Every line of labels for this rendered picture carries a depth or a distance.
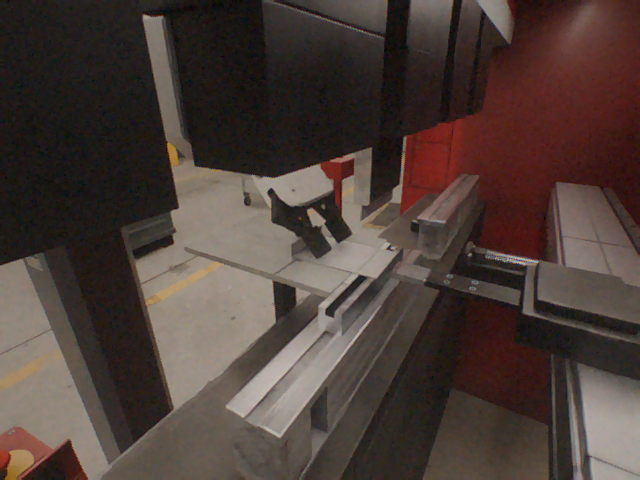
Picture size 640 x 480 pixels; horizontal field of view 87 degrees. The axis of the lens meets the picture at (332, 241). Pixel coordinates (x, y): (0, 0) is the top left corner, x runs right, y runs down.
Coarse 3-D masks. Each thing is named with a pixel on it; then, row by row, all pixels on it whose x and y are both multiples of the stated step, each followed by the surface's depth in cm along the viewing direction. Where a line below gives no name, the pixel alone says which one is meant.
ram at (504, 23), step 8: (480, 0) 52; (488, 0) 57; (496, 0) 64; (504, 0) 72; (512, 0) 82; (488, 8) 59; (496, 8) 65; (504, 8) 74; (512, 8) 85; (488, 16) 60; (496, 16) 67; (504, 16) 76; (512, 16) 89; (496, 24) 69; (504, 24) 79; (512, 24) 92; (496, 32) 76; (504, 32) 82; (512, 32) 96; (496, 40) 88; (504, 40) 88
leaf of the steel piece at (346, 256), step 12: (300, 240) 49; (300, 252) 49; (336, 252) 49; (348, 252) 49; (360, 252) 49; (372, 252) 49; (324, 264) 46; (336, 264) 46; (348, 264) 46; (360, 264) 46
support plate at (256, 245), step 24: (264, 216) 64; (216, 240) 54; (240, 240) 54; (264, 240) 54; (288, 240) 54; (360, 240) 54; (384, 240) 54; (240, 264) 47; (264, 264) 46; (312, 264) 46; (312, 288) 41; (336, 288) 41
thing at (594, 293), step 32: (448, 288) 40; (480, 288) 40; (544, 288) 34; (576, 288) 34; (608, 288) 34; (544, 320) 32; (576, 320) 31; (608, 320) 30; (576, 352) 31; (608, 352) 30
